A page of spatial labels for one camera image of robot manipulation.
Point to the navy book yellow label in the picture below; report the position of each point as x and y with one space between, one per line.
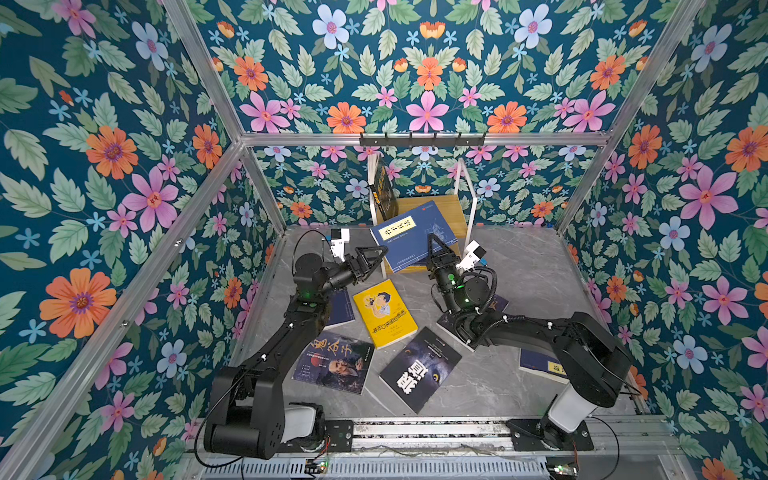
406 235

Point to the yellow cartoon cover book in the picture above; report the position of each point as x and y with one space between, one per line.
384 314

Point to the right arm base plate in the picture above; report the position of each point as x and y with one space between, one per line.
529 434

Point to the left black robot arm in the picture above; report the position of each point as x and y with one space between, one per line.
248 416

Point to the black hook rail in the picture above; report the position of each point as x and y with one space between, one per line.
409 140

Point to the navy book far left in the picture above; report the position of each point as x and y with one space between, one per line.
342 311

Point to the black book white characters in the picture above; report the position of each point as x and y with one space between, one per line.
418 371

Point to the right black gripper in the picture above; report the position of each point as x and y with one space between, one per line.
445 266

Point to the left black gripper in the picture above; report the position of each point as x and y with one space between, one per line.
356 268

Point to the dark portrait book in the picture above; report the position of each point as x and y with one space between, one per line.
472 328
335 361

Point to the dark portrait book right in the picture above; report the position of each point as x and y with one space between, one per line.
472 328

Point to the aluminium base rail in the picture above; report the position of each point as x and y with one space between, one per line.
621 434

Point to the navy book far right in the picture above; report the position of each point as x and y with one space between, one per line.
542 365

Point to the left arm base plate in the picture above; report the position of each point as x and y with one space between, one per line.
325 436

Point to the black book leaning on shelf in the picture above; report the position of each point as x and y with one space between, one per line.
381 189

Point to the dark portrait book front left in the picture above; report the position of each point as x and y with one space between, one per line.
335 361

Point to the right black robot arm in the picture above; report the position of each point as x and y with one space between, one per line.
594 362

